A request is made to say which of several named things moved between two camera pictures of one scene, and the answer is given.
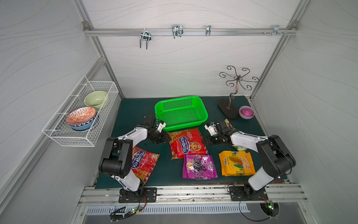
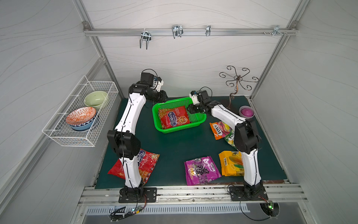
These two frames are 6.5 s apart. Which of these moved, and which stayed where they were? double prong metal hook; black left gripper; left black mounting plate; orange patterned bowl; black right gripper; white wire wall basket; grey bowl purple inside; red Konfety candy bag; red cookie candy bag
Moved: black right gripper; red cookie candy bag; black left gripper
Stayed: red Konfety candy bag; orange patterned bowl; double prong metal hook; grey bowl purple inside; left black mounting plate; white wire wall basket
